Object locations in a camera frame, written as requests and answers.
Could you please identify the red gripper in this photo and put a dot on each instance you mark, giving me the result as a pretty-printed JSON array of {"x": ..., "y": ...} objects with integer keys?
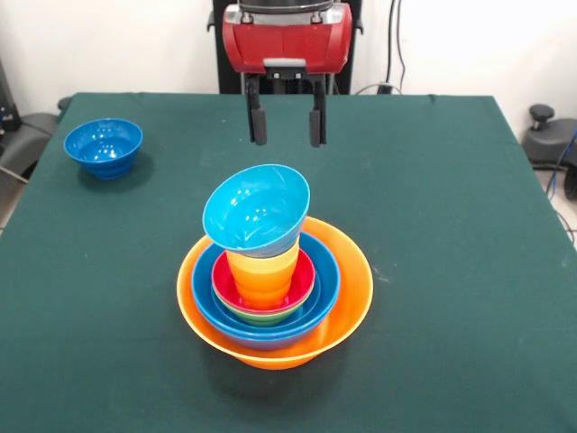
[{"x": 286, "y": 45}]

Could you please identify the small light blue bowl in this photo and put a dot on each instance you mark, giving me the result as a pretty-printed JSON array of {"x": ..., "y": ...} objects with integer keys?
[{"x": 252, "y": 212}]

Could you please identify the small red bowl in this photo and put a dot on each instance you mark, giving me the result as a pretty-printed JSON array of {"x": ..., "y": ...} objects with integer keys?
[{"x": 302, "y": 279}]

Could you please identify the orange plastic cup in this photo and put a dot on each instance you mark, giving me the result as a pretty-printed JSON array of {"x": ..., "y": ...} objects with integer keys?
[{"x": 263, "y": 284}]

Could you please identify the large blue bowl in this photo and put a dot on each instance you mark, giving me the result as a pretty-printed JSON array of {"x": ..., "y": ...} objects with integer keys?
[
  {"x": 203, "y": 288},
  {"x": 270, "y": 346}
]

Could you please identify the small green bowl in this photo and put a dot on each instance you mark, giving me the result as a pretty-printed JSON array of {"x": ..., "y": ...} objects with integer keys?
[{"x": 263, "y": 318}]

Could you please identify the small dark blue bowl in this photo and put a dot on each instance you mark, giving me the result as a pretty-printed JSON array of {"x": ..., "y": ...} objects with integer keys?
[{"x": 103, "y": 146}]

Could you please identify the large orange bowl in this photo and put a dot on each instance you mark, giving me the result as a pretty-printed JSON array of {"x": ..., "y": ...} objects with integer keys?
[{"x": 356, "y": 297}]

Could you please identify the dark green table cloth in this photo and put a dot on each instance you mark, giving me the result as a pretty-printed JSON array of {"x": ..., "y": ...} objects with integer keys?
[{"x": 288, "y": 406}]

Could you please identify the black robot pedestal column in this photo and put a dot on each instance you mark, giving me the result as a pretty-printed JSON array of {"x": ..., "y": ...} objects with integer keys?
[{"x": 342, "y": 81}]

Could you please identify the grey pedestal foot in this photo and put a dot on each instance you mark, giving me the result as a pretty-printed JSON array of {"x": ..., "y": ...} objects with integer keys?
[
  {"x": 27, "y": 135},
  {"x": 547, "y": 144}
]

